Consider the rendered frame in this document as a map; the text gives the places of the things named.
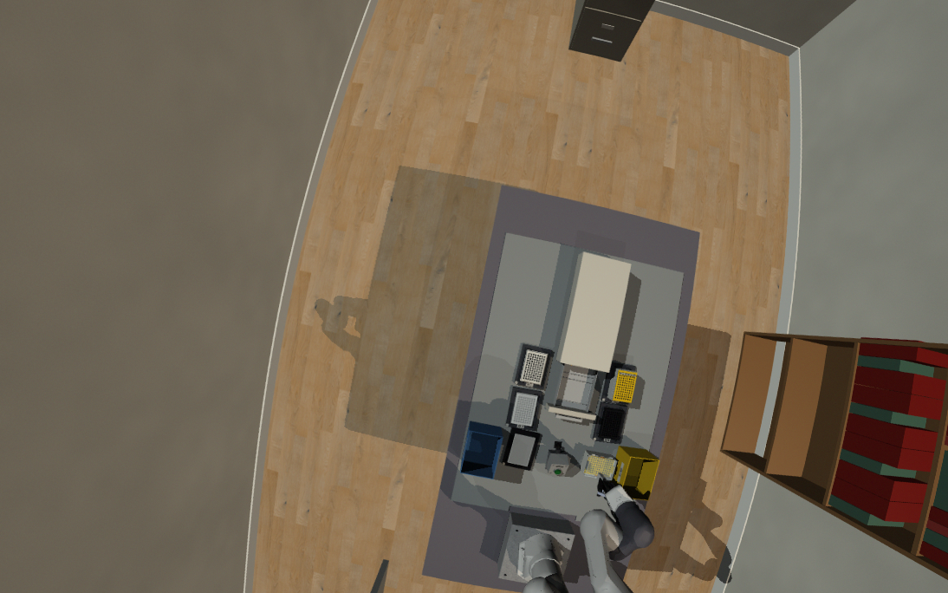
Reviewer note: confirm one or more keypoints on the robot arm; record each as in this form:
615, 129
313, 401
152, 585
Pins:
604, 539

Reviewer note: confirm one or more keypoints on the blue open-top bin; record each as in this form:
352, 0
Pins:
481, 450

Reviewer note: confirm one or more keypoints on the yellow open-top bin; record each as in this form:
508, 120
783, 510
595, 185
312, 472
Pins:
636, 477

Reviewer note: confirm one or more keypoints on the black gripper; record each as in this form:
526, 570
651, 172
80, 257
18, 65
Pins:
603, 485

